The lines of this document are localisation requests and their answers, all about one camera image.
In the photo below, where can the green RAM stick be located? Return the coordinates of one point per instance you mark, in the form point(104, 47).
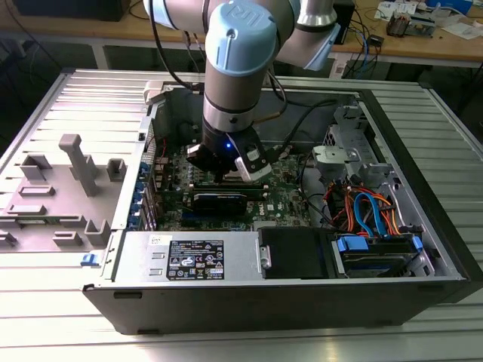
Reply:
point(34, 221)

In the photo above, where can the wooden desk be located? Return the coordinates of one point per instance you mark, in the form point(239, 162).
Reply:
point(56, 22)

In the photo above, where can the upright black desktop box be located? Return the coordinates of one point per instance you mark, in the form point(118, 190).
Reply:
point(349, 22)

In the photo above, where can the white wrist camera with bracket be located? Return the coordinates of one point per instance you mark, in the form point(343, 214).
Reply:
point(256, 171)

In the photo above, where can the black open PC case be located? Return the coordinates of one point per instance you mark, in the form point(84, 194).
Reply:
point(245, 309)

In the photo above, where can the copper heat sink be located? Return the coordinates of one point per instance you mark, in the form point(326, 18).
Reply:
point(398, 24)

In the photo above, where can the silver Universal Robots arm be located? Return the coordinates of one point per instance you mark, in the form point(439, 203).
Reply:
point(241, 49)

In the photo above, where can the large black computer box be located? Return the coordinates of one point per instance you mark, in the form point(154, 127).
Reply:
point(75, 9)

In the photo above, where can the grey plastic parts rack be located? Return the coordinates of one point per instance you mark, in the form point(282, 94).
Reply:
point(64, 196)

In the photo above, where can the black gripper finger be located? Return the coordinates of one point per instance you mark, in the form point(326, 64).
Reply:
point(198, 160)

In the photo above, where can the white label sheet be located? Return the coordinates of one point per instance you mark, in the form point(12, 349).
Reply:
point(339, 68)

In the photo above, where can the hard disk in blue carrier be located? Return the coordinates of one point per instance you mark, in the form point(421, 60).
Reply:
point(371, 265)

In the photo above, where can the small black box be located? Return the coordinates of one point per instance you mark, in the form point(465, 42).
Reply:
point(376, 40)

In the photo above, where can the grey metal device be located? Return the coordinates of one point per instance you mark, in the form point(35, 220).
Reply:
point(422, 24)

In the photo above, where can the grey plastic bracket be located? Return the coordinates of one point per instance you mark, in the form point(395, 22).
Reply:
point(322, 158)

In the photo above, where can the small blue case latch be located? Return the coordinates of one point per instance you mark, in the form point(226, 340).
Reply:
point(90, 260)

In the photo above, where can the green motherboard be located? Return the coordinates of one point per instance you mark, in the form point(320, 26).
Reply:
point(279, 188)

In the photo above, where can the black graphics card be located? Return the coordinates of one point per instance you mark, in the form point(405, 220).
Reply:
point(219, 203)

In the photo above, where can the white printed paper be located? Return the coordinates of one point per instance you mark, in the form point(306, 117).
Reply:
point(396, 7)

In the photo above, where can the silver power supply with label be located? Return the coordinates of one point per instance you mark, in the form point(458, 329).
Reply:
point(136, 256)

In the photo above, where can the white paper sheet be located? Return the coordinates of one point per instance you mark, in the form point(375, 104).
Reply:
point(462, 30)

